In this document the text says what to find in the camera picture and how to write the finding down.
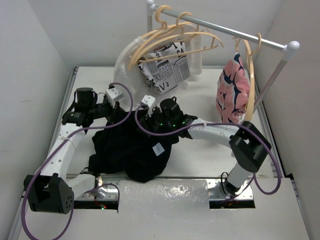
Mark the pink patterned t shirt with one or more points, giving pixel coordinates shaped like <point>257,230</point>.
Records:
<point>233,90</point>

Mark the beige hanger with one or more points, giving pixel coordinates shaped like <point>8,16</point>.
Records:
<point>172,45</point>
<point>172,34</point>
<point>250,65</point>

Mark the white paper label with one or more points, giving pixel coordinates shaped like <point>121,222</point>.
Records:
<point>158,149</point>

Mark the metal clothes rack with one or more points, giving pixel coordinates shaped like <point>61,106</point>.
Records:
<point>288,50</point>

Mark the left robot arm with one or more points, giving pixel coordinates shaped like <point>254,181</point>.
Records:
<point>51,191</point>

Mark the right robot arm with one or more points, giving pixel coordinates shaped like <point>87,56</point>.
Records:
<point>249,147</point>

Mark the white t shirt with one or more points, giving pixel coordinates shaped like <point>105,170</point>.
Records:
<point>135,80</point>

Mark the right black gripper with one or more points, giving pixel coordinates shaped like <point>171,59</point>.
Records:
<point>148,119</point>

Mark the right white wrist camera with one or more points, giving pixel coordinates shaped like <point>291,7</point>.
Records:
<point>149,103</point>

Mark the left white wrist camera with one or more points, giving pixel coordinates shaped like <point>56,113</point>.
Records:
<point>113,95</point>

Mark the newspaper print t shirt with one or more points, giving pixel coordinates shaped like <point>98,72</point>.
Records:
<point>166,67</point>

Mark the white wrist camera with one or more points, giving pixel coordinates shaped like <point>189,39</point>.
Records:
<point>113,95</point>
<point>149,103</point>

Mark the black t shirt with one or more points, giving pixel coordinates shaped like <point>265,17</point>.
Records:
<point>125,148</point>

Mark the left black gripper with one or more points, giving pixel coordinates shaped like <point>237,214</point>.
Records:
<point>114,113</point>

